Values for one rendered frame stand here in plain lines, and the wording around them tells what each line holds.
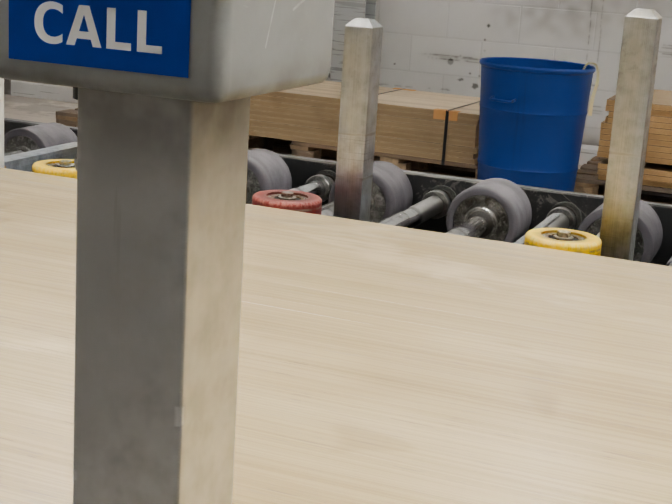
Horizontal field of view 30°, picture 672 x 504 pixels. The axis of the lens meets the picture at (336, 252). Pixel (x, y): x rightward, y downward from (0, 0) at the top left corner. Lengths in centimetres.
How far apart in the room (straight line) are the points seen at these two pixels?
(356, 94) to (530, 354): 60
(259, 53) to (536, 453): 49
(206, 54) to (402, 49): 760
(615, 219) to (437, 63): 644
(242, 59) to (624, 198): 112
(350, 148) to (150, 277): 116
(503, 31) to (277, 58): 738
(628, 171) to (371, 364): 58
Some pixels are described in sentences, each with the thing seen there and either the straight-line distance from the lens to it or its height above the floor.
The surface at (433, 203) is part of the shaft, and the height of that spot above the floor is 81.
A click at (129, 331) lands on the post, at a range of 35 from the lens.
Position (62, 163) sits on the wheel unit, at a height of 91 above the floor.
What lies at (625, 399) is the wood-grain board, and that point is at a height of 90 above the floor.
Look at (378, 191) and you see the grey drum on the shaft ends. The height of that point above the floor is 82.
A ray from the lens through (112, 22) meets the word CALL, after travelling 32.
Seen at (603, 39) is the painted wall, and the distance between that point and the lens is 758.
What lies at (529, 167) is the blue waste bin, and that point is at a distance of 592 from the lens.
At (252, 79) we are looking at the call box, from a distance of 32.
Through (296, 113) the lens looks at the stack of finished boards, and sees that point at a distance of 677.
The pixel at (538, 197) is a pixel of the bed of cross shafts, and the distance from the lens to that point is 198.
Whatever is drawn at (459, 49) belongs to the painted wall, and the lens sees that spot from 779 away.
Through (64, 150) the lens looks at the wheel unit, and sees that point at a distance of 200.
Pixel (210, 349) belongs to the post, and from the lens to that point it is 36.
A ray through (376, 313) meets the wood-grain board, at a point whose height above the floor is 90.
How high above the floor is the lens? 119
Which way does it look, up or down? 14 degrees down
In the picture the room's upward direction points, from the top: 4 degrees clockwise
